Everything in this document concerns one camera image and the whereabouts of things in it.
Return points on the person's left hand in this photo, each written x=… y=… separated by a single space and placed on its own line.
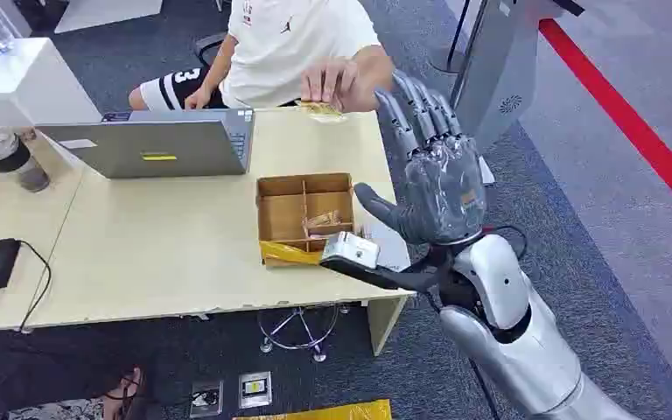
x=336 y=81

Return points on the person's right hand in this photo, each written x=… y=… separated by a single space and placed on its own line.
x=198 y=100

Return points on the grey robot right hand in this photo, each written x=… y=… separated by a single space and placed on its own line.
x=440 y=191

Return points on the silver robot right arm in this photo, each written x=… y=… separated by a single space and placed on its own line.
x=515 y=342

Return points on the person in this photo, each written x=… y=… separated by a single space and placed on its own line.
x=295 y=46

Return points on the grey laptop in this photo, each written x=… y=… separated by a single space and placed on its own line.
x=150 y=145

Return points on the stack of cards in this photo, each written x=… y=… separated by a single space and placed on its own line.
x=323 y=222

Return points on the white table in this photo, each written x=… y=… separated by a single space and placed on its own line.
x=107 y=13

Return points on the wooden card box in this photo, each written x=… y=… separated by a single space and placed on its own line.
x=289 y=203

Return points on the grey standing kiosk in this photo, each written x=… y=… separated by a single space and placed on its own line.
x=501 y=69

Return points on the yellow tape strip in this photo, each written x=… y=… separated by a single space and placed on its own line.
x=286 y=253

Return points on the white cabinet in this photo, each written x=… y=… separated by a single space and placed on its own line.
x=23 y=84

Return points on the red floor tape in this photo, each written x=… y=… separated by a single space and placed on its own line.
x=626 y=119

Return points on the clear cup with black sleeve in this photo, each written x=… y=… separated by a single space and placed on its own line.
x=5 y=156

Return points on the chrome stool base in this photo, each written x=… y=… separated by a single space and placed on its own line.
x=298 y=336

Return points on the yellow sheet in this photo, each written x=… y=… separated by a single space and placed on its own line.
x=324 y=412

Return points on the floor socket with yellow label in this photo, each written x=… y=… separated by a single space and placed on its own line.
x=255 y=389

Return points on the floor socket with black plug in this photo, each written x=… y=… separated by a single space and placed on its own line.
x=206 y=398

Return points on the person's foot in sandal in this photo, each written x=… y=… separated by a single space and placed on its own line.
x=124 y=397

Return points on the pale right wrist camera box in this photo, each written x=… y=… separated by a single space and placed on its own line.
x=350 y=250

